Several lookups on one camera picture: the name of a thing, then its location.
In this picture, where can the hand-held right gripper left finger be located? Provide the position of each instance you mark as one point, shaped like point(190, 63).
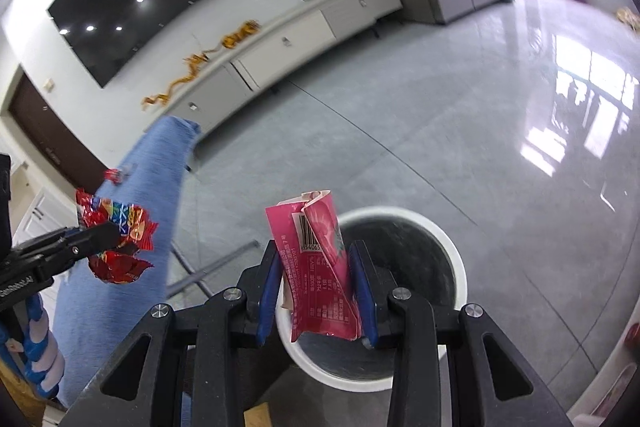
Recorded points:
point(267, 302)

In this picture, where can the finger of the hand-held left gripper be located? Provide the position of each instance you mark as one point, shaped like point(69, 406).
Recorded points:
point(75, 244)

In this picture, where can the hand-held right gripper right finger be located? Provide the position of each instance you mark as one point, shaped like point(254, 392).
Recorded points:
point(362, 297)

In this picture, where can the pink snack packet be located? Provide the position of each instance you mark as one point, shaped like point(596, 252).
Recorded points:
point(320, 287)

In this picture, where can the shiny red snack packet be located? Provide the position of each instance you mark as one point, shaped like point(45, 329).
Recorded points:
point(117, 267)

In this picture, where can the round white trash bin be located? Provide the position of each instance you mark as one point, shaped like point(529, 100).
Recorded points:
point(425, 257)

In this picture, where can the person's left hand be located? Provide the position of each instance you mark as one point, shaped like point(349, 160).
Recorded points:
point(42, 357)

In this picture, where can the white base cabinet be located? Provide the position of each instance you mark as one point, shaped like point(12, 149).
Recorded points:
point(45, 212)

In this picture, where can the small red snack wrapper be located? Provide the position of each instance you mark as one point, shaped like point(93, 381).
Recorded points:
point(116, 175)

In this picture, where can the blue towel table cover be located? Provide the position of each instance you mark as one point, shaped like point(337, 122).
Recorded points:
point(135, 187)

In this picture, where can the dark brown door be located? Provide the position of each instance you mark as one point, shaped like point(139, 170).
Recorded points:
point(55, 142)

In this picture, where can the brown cardboard piece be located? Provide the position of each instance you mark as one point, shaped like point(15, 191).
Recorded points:
point(257, 414)

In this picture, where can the golden dragon figurine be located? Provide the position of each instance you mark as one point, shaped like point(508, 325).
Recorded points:
point(180, 82)

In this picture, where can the golden tiger figurine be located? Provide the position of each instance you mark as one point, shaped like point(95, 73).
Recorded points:
point(240, 36)

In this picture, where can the white side furniture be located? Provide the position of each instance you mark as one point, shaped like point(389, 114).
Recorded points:
point(615, 382)

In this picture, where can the white television cabinet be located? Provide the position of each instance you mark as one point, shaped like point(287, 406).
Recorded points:
point(300, 32)

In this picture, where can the yellow cloth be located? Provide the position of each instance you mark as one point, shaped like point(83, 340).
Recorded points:
point(629, 18)

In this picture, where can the wall light switch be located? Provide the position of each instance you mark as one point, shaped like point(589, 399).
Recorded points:
point(48, 85)

